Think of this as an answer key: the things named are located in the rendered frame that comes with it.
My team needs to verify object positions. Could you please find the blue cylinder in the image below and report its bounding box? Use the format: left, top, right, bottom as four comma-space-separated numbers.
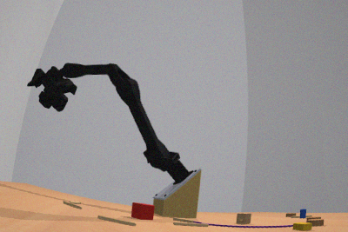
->
300, 209, 306, 218

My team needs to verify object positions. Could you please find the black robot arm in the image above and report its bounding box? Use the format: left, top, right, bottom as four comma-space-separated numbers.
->
45, 63, 194, 185

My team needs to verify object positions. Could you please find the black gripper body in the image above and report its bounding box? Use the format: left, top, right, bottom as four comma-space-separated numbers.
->
32, 69, 68, 112

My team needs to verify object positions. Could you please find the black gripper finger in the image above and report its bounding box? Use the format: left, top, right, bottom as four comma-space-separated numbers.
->
27, 71, 42, 88
40, 92, 61, 109

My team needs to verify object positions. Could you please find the red cube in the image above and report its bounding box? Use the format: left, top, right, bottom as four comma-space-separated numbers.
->
131, 202, 155, 220

